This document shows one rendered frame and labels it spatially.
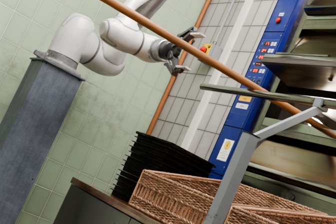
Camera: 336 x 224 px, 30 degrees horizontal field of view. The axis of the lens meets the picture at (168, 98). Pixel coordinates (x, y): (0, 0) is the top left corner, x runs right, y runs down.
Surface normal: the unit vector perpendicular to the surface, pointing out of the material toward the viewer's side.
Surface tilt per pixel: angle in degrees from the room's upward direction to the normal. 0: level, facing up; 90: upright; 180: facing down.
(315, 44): 70
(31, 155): 90
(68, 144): 90
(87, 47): 90
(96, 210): 90
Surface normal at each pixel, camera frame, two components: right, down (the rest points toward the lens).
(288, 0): -0.76, -0.42
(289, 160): -0.58, -0.70
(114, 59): 0.46, 0.57
